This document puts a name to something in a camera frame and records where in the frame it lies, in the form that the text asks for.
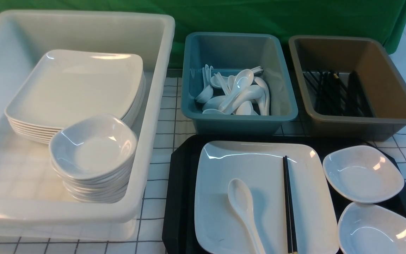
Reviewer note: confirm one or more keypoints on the white square rice plate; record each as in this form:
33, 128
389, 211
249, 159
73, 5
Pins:
260, 165

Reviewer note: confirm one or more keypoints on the white soup spoon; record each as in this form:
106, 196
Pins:
241, 201

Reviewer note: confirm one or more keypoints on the black chopstick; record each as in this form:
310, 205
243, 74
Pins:
292, 220
288, 224

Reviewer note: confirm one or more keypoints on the white bowl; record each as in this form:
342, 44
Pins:
371, 229
363, 174

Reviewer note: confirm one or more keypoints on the pile of white spoons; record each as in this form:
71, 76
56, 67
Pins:
223, 95

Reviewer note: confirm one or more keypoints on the teal plastic bin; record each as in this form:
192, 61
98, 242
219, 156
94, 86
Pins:
228, 54

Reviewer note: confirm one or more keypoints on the black serving tray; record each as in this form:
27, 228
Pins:
178, 232

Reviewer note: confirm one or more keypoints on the stack of white bowls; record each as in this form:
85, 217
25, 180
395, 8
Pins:
94, 158

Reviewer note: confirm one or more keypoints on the pile of black chopsticks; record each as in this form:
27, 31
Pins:
338, 94

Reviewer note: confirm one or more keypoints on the stack of white plates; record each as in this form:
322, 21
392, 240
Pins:
68, 86

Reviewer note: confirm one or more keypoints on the brown plastic bin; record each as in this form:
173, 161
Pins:
384, 87

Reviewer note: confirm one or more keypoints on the large white plastic tub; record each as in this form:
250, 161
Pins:
33, 201

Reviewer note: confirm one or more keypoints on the green cloth backdrop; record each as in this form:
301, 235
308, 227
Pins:
381, 20

